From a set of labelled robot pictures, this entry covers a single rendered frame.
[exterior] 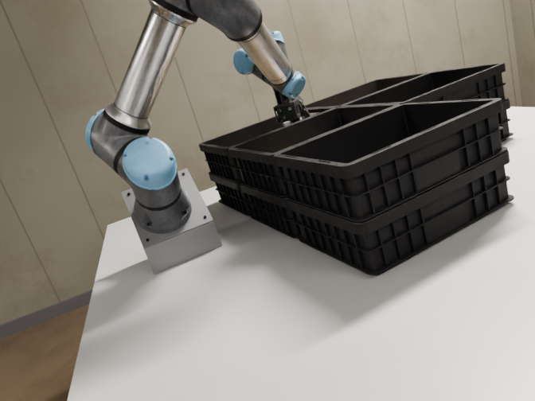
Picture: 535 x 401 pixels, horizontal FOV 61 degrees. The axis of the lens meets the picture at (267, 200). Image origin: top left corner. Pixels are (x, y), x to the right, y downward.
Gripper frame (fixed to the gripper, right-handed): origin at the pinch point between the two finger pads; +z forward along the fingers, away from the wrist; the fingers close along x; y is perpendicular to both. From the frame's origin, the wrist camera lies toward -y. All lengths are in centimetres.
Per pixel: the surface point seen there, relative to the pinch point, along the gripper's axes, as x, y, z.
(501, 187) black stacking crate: 55, 43, 10
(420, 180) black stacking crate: 40, 58, 0
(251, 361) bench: 13, 91, 15
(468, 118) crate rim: 50, 49, -7
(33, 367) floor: -171, 11, 85
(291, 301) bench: 15, 74, 15
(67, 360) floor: -151, 6, 85
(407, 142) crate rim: 40, 60, -8
